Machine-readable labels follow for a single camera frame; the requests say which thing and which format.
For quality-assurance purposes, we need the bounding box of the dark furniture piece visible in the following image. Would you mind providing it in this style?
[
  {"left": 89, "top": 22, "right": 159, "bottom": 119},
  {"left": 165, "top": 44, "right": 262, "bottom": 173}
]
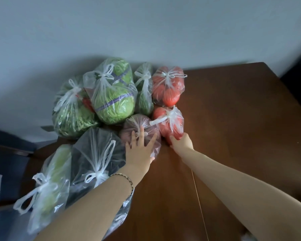
[{"left": 280, "top": 47, "right": 301, "bottom": 106}]

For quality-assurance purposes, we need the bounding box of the person's left forearm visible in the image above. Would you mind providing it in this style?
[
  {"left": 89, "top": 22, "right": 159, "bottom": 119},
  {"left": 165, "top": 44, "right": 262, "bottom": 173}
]
[{"left": 34, "top": 170, "right": 143, "bottom": 241}]

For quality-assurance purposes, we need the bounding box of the person's left hand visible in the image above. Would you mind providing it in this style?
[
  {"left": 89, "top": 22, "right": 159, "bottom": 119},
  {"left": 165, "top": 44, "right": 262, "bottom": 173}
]
[{"left": 125, "top": 126, "right": 158, "bottom": 184}]

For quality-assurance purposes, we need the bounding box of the person's right hand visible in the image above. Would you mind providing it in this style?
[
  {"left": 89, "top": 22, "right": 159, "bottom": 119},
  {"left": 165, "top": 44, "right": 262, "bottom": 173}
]
[{"left": 169, "top": 133, "right": 194, "bottom": 161}]

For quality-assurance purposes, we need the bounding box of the beaded wrist bracelet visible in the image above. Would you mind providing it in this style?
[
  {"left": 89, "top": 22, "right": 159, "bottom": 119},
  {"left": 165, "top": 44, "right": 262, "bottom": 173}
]
[{"left": 110, "top": 173, "right": 135, "bottom": 200}]

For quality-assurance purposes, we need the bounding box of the small bag of tomatoes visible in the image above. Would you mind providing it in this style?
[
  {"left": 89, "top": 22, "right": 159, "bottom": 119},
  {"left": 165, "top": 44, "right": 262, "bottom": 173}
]
[{"left": 149, "top": 105, "right": 185, "bottom": 146}]

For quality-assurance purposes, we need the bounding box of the bag of leafy greens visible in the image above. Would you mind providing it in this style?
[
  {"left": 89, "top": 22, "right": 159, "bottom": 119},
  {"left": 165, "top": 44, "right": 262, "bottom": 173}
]
[{"left": 52, "top": 76, "right": 101, "bottom": 140}]

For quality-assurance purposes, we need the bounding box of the bag of pale green vegetable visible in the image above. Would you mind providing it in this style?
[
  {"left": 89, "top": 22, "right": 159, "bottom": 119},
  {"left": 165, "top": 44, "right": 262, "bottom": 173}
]
[{"left": 13, "top": 144, "right": 74, "bottom": 235}]

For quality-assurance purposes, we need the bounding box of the dark wooden chair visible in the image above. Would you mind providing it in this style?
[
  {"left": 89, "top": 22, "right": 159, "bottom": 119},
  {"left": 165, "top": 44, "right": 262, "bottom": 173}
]
[{"left": 0, "top": 120, "right": 59, "bottom": 241}]

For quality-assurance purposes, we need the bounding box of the clear bag of dark vegetables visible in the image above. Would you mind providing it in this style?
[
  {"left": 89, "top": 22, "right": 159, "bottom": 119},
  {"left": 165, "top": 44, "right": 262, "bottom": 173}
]
[{"left": 65, "top": 127, "right": 135, "bottom": 239}]

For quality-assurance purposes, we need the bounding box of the bag of dark green vegetables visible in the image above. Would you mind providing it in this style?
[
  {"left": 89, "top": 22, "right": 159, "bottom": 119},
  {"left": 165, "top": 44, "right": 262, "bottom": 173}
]
[{"left": 133, "top": 63, "right": 155, "bottom": 117}]

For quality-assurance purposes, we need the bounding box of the large bag of tomatoes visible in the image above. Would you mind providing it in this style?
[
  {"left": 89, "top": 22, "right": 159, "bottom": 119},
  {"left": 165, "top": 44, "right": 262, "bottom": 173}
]
[{"left": 152, "top": 66, "right": 188, "bottom": 108}]

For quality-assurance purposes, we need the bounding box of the bagged cabbage with purple tape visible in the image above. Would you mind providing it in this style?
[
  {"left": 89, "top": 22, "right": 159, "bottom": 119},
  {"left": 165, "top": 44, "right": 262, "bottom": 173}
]
[{"left": 83, "top": 57, "right": 138, "bottom": 125}]

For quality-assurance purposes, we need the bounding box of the bag of purple onions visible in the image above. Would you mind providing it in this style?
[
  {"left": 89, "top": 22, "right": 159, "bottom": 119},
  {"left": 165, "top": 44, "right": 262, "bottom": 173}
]
[{"left": 119, "top": 114, "right": 162, "bottom": 159}]

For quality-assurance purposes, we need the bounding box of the person's right forearm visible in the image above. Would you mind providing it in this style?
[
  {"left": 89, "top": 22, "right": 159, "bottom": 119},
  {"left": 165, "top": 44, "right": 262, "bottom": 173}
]
[{"left": 182, "top": 149, "right": 301, "bottom": 241}]

